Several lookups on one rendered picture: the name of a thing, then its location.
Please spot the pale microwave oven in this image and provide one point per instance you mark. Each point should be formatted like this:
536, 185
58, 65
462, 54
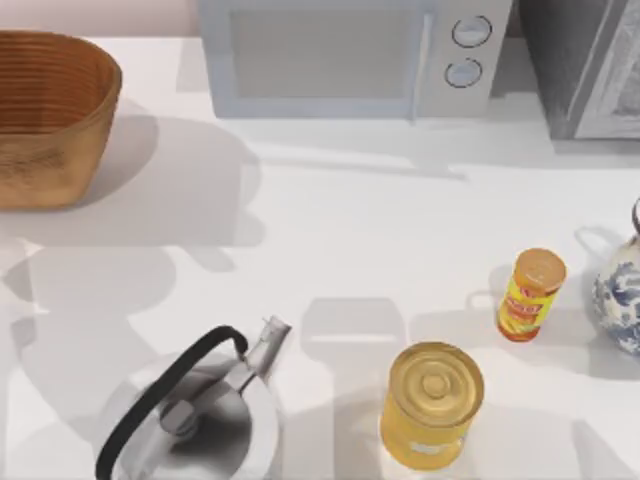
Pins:
320, 60

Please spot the large yellow can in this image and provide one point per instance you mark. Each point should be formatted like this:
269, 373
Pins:
430, 405

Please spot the small orange and yellow can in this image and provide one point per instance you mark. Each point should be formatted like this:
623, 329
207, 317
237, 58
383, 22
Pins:
530, 295

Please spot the microwave knob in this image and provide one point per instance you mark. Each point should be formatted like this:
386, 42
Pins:
472, 30
463, 73

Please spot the brown woven basket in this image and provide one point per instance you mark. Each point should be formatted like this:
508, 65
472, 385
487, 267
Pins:
47, 150

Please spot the blue and white porcelain vase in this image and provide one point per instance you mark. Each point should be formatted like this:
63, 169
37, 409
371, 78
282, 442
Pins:
620, 295

